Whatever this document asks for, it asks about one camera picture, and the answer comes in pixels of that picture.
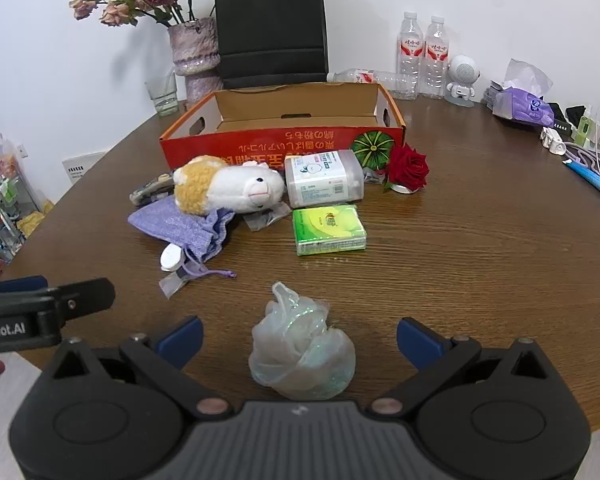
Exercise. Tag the cluttered shelf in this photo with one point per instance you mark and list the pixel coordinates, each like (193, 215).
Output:
(2, 200)

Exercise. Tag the white robot toy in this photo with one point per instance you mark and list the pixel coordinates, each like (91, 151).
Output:
(462, 77)

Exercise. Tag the black paper bag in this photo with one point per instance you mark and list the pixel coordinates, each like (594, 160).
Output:
(270, 25)

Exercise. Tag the white cap in clear packet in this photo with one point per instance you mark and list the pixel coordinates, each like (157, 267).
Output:
(171, 259)

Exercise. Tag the iridescent white bath puff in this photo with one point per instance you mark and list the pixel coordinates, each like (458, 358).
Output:
(302, 350)

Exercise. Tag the small clear wrapper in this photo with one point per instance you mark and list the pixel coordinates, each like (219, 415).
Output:
(375, 176)

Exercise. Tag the clear drinking glass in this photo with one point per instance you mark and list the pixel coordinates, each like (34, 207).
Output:
(164, 95)

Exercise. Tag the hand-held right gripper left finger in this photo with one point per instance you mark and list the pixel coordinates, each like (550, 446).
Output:
(182, 340)

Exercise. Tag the green tissue pack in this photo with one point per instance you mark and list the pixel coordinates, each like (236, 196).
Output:
(327, 227)

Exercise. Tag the white charger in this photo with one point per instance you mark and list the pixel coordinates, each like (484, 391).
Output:
(555, 140)

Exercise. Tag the red cardboard box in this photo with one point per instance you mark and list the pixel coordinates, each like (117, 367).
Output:
(290, 110)

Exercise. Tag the white and yellow plush toy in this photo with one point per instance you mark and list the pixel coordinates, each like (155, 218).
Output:
(230, 185)

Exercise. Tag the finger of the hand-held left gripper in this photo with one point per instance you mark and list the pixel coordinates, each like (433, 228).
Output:
(20, 284)
(80, 295)

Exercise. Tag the purple tissue pack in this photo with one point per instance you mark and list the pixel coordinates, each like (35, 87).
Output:
(525, 105)

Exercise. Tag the small green bottle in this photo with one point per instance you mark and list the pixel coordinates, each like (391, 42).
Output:
(583, 127)

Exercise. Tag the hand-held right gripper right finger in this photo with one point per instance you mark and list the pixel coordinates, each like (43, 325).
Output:
(420, 342)

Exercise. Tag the clear water bottle red label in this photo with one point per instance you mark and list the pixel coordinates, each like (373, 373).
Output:
(436, 57)
(410, 55)
(365, 77)

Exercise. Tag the patterned hair clip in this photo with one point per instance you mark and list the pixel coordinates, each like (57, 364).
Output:
(150, 187)

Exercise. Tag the white cotton swab box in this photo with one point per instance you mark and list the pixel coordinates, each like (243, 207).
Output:
(322, 177)

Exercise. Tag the red rose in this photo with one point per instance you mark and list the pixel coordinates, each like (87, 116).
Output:
(407, 165)

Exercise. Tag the blue toothpaste tube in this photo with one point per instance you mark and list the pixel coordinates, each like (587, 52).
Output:
(592, 177)

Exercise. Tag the clear plastic packet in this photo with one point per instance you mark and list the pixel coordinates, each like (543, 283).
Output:
(267, 217)

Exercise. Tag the purple textured vase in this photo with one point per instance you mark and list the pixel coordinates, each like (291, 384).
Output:
(195, 55)

